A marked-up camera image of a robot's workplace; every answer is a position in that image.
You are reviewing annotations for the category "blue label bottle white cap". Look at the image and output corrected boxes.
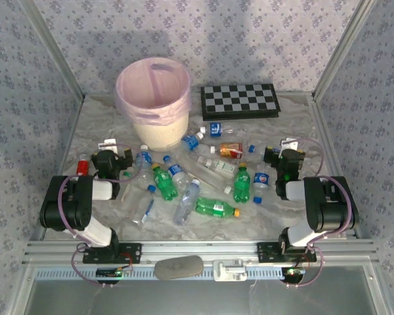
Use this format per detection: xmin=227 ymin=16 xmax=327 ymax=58
xmin=135 ymin=144 xmax=154 ymax=177
xmin=180 ymin=131 xmax=206 ymax=154
xmin=199 ymin=121 xmax=234 ymax=137

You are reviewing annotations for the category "clear bottle red label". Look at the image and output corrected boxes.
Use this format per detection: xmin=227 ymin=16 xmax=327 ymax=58
xmin=76 ymin=153 xmax=91 ymax=178

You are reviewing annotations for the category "pepsi bottle blue cap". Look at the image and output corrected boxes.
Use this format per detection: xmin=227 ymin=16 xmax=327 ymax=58
xmin=252 ymin=169 xmax=271 ymax=205

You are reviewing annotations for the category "clear unlabelled bottle blue cap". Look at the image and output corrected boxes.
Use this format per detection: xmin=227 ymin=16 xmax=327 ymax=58
xmin=127 ymin=184 xmax=158 ymax=226

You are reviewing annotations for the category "green bottle yellow cap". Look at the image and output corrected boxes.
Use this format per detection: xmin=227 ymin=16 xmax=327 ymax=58
xmin=151 ymin=162 xmax=179 ymax=202
xmin=194 ymin=196 xmax=242 ymax=219
xmin=232 ymin=162 xmax=252 ymax=205

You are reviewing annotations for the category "orange red label bottle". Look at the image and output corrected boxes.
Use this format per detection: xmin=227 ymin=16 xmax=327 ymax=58
xmin=209 ymin=141 xmax=244 ymax=159

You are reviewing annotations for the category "clear bottle green white label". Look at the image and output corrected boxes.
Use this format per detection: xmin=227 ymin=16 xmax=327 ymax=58
xmin=196 ymin=156 xmax=238 ymax=180

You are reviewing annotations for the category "cream plastic waste bin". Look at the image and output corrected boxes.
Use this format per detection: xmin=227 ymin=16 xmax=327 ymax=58
xmin=132 ymin=110 xmax=190 ymax=153

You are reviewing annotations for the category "waste bin with pink liner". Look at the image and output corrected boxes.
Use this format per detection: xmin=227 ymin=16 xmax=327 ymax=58
xmin=114 ymin=57 xmax=194 ymax=126

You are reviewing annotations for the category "black white folding chessboard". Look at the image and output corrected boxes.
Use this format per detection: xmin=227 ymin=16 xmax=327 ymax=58
xmin=200 ymin=83 xmax=281 ymax=121

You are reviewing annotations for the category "small circuit board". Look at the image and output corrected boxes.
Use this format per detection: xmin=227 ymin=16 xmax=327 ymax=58
xmin=281 ymin=266 xmax=307 ymax=284
xmin=96 ymin=267 xmax=134 ymax=278

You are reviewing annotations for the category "grey oval stone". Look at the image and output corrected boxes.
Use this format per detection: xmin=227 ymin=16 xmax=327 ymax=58
xmin=154 ymin=255 xmax=205 ymax=281

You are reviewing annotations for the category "grey metal panel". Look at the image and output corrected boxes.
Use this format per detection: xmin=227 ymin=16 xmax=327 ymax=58
xmin=18 ymin=266 xmax=390 ymax=315

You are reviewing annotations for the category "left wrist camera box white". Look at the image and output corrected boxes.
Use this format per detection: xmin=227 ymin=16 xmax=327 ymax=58
xmin=97 ymin=138 xmax=118 ymax=152

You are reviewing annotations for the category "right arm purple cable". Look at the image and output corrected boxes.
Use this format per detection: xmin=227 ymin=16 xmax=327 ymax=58
xmin=284 ymin=137 xmax=358 ymax=289

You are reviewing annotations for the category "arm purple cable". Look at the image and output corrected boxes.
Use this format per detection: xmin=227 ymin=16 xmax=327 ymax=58
xmin=57 ymin=143 xmax=144 ymax=289
xmin=284 ymin=137 xmax=358 ymax=289

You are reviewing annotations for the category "aluminium frame side rail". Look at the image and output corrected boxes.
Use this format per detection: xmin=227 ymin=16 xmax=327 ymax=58
xmin=310 ymin=93 xmax=364 ymax=240
xmin=29 ymin=94 xmax=86 ymax=242

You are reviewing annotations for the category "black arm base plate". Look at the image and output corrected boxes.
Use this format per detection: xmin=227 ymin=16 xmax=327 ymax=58
xmin=257 ymin=241 xmax=318 ymax=263
xmin=82 ymin=242 xmax=142 ymax=264

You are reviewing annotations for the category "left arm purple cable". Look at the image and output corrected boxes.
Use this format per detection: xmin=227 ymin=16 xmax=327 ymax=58
xmin=57 ymin=143 xmax=144 ymax=289

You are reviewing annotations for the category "grey slotted cable duct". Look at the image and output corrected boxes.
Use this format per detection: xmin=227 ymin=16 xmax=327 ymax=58
xmin=35 ymin=268 xmax=285 ymax=282

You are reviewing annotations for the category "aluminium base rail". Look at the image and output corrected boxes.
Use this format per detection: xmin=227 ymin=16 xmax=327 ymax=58
xmin=23 ymin=238 xmax=379 ymax=267

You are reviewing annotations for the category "white plastic bracket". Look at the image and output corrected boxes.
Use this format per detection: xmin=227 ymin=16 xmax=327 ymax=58
xmin=213 ymin=259 xmax=249 ymax=282

